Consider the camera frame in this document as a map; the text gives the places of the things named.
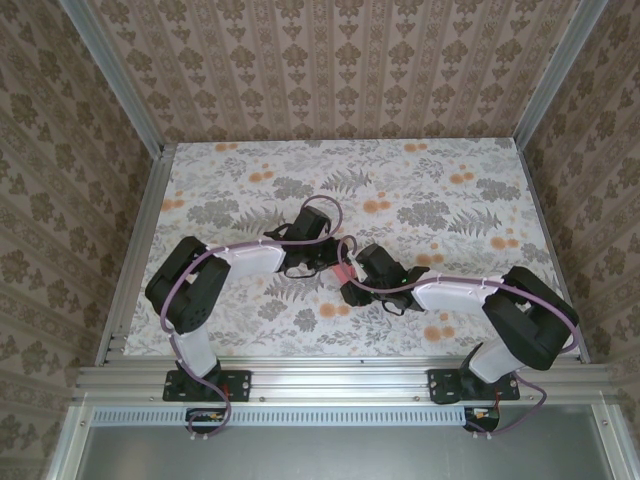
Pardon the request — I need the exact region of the grey sheet metal panel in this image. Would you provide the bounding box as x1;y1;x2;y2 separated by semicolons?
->
47;404;640;480

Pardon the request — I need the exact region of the floral patterned table mat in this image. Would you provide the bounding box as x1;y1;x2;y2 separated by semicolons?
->
122;141;585;359

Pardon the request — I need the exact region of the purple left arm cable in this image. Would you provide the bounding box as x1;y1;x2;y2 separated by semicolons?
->
158;194;345;444

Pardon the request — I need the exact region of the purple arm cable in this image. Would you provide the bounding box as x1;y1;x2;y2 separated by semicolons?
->
337;236;581;442
158;194;345;444

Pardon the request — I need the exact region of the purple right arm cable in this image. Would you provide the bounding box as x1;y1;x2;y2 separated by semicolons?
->
337;236;581;442

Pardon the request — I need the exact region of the long aluminium base rail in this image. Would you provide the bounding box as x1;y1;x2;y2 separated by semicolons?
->
72;363;621;404

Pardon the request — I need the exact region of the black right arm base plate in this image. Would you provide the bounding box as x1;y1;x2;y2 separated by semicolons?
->
427;368;521;404

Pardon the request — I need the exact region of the grey slotted cable duct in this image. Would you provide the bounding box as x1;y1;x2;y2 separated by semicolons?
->
92;405;501;427

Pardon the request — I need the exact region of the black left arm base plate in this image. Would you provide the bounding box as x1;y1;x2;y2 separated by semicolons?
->
163;368;252;403

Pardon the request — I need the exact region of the aluminium side rail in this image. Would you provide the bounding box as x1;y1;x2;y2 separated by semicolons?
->
97;144;176;369
514;139;591;364

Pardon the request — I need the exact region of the aluminium corner post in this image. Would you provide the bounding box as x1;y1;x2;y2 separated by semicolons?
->
512;0;609;151
64;0;167;157

